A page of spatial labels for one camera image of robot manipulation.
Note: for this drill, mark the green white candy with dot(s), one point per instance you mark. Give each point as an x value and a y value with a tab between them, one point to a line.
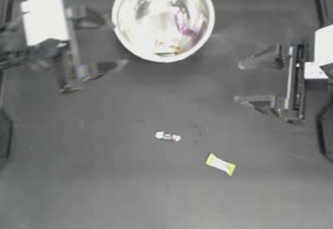
168	53
219	164

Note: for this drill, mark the purple candy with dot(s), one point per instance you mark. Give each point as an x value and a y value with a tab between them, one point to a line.
182	25

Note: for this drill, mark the white black red twist candy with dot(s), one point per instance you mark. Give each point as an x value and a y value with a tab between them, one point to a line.
165	136

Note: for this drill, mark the steel bowl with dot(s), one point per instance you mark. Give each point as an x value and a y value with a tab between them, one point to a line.
147	18

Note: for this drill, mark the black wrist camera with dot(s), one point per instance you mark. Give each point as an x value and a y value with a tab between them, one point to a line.
46	49

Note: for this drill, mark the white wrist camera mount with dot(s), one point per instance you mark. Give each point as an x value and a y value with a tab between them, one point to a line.
42	18
322	47

